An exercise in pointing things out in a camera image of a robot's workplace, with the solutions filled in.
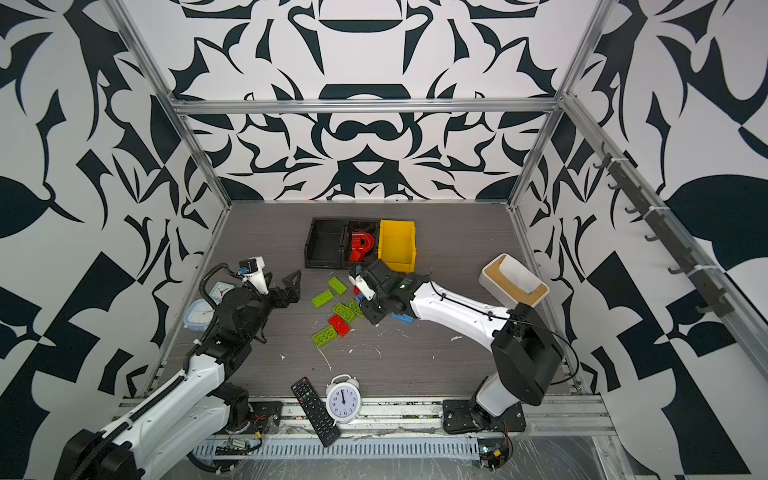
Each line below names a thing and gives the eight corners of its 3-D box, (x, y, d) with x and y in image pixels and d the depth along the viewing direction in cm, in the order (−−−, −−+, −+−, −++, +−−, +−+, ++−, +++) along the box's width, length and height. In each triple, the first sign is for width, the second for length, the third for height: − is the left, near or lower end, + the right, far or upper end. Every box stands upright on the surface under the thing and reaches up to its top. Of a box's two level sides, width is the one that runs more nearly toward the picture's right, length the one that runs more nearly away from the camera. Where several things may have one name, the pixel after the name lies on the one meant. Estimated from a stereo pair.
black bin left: (307, 273, 103) (302, 259, 96) (316, 222, 117) (313, 207, 111) (344, 273, 103) (342, 259, 96) (349, 222, 118) (348, 207, 111)
